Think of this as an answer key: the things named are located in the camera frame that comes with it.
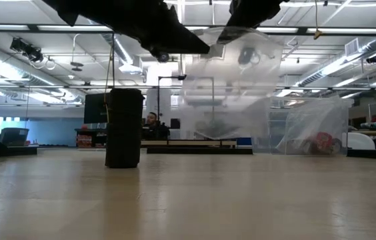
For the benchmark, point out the black overhead frame beam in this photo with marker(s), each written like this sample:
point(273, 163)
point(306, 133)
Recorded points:
point(33, 28)

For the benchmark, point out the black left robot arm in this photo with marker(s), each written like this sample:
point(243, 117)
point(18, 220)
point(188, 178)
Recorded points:
point(68, 10)

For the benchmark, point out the white chair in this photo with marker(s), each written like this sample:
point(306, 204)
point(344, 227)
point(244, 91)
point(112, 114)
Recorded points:
point(361, 141)

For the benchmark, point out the red round object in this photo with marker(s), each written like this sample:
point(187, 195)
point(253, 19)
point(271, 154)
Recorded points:
point(323, 141)

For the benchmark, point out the black bandage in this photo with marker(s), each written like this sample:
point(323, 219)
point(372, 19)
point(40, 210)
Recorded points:
point(123, 133)

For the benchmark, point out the clear plastic bag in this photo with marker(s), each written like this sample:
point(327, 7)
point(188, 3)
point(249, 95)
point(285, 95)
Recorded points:
point(234, 83)

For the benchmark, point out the black overhead camera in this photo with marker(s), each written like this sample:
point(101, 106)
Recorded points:
point(163, 58)

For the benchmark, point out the clear plastic bin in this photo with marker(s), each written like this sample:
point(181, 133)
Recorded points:
point(347, 126)

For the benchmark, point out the person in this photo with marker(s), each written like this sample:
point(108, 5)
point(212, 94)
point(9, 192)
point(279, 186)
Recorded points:
point(153, 118)

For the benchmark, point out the red boxes stack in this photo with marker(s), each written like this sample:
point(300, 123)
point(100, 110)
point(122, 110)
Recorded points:
point(84, 141)

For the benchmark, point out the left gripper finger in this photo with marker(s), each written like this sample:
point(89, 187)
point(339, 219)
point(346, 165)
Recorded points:
point(174, 40)

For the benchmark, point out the crinkled clear wrapper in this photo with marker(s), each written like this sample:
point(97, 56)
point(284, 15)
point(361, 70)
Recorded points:
point(308, 123)

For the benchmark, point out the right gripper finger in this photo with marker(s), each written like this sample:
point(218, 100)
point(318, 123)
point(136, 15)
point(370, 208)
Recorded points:
point(234, 31)

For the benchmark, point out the black monitor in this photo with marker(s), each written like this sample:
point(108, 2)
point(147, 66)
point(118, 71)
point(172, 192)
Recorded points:
point(94, 110)

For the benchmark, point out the grey storage bin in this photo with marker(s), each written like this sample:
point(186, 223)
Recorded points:
point(14, 136)

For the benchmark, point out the black table frame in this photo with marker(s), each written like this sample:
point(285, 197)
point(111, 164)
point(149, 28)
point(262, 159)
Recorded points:
point(8, 151)

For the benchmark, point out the black ceiling device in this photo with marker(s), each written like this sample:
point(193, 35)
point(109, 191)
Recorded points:
point(24, 49)
point(373, 58)

